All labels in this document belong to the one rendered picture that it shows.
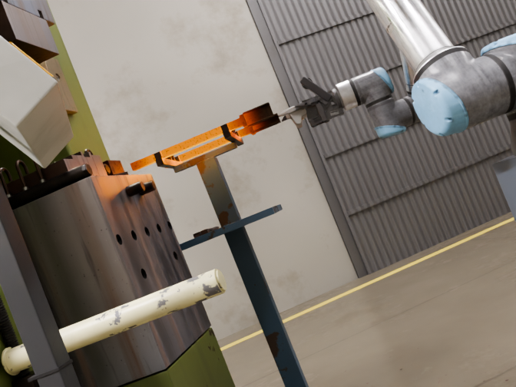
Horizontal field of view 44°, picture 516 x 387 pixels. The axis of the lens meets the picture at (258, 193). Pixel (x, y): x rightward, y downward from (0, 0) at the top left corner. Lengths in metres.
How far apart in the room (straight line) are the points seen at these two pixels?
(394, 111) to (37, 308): 1.37
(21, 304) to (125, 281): 0.44
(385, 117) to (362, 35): 3.01
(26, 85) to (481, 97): 1.03
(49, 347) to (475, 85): 1.07
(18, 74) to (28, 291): 0.32
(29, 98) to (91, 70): 3.81
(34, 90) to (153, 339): 0.71
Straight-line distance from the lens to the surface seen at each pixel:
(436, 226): 4.97
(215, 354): 1.73
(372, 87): 2.06
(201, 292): 1.12
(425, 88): 1.56
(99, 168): 1.64
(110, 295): 1.43
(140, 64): 4.70
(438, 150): 5.05
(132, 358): 1.45
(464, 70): 1.58
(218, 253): 4.52
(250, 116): 1.86
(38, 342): 1.01
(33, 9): 1.74
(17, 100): 0.88
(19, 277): 1.01
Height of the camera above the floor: 0.70
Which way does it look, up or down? 2 degrees up
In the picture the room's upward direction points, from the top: 22 degrees counter-clockwise
